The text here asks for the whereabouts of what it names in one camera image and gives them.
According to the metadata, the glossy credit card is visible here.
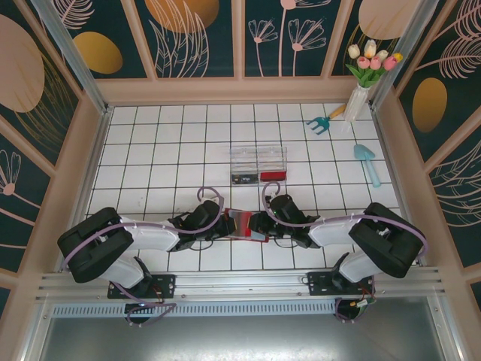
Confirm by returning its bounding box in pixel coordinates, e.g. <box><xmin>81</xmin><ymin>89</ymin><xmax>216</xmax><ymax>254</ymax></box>
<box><xmin>226</xmin><ymin>209</ymin><xmax>253</xmax><ymax>229</ymax></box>

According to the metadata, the red leather card holder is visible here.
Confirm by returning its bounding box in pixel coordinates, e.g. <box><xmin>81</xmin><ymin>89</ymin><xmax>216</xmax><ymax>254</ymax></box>
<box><xmin>223</xmin><ymin>208</ymin><xmax>270</xmax><ymax>244</ymax></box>

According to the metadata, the red credit card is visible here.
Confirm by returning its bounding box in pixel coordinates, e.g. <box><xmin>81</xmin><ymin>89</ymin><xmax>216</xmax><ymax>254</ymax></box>
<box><xmin>259</xmin><ymin>171</ymin><xmax>287</xmax><ymax>185</ymax></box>

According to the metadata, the black credit card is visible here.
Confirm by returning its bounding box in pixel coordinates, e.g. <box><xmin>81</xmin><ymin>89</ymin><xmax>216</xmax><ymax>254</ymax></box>
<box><xmin>231</xmin><ymin>173</ymin><xmax>259</xmax><ymax>187</ymax></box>

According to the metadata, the clear acrylic card box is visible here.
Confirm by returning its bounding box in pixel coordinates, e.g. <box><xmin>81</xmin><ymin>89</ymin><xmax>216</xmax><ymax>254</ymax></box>
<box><xmin>228</xmin><ymin>145</ymin><xmax>289</xmax><ymax>188</ymax></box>

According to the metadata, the teal toy garden rake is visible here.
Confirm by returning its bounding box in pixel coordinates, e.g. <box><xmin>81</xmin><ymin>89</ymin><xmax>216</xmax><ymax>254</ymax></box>
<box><xmin>304</xmin><ymin>104</ymin><xmax>346</xmax><ymax>136</ymax></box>

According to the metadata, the light blue toy shovel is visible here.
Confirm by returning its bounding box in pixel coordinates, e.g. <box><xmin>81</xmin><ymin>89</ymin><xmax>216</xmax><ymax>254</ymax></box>
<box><xmin>352</xmin><ymin>144</ymin><xmax>383</xmax><ymax>188</ymax></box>

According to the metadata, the small circuit board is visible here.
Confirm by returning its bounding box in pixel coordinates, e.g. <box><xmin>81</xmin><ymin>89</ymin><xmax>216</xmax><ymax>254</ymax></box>
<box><xmin>126</xmin><ymin>302</ymin><xmax>159</xmax><ymax>315</ymax></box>
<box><xmin>347</xmin><ymin>299</ymin><xmax>377</xmax><ymax>313</ymax></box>

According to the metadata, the white ribbed vase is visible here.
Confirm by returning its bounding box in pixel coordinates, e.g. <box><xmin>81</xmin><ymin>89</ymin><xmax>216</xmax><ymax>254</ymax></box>
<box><xmin>343</xmin><ymin>85</ymin><xmax>370</xmax><ymax>123</ymax></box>

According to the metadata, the artificial tulip bouquet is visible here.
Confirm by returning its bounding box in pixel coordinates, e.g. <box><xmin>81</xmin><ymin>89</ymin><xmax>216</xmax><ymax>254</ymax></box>
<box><xmin>344</xmin><ymin>39</ymin><xmax>404</xmax><ymax>89</ymax></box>

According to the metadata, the aluminium mounting rail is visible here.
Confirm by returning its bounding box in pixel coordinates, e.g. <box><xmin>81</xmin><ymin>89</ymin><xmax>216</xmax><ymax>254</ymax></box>
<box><xmin>35</xmin><ymin>266</ymin><xmax>446</xmax><ymax>302</ymax></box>

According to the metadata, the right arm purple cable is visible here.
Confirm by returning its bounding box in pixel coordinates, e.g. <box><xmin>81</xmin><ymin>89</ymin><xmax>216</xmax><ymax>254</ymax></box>
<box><xmin>262</xmin><ymin>182</ymin><xmax>429</xmax><ymax>324</ymax></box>

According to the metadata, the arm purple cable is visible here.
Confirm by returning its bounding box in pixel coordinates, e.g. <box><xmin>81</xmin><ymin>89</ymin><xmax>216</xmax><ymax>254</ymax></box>
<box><xmin>262</xmin><ymin>182</ymin><xmax>429</xmax><ymax>324</ymax></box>
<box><xmin>62</xmin><ymin>186</ymin><xmax>226</xmax><ymax>328</ymax></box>

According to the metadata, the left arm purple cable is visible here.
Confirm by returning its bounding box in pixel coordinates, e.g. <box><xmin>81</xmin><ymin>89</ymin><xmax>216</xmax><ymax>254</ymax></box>
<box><xmin>62</xmin><ymin>186</ymin><xmax>226</xmax><ymax>328</ymax></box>

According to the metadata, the grey slotted cable duct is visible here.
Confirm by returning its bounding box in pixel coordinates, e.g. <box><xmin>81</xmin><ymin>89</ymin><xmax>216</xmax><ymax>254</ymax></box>
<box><xmin>50</xmin><ymin>302</ymin><xmax>339</xmax><ymax>317</ymax></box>

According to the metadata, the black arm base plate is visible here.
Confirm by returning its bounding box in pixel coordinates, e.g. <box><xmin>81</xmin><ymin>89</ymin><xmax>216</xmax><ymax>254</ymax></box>
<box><xmin>307</xmin><ymin>271</ymin><xmax>377</xmax><ymax>298</ymax></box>
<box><xmin>107</xmin><ymin>273</ymin><xmax>177</xmax><ymax>300</ymax></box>

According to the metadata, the aluminium frame post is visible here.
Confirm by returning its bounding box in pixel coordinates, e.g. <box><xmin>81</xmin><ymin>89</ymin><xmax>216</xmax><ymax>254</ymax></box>
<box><xmin>32</xmin><ymin>0</ymin><xmax>110</xmax><ymax>114</ymax></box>
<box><xmin>369</xmin><ymin>0</ymin><xmax>431</xmax><ymax>110</ymax></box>

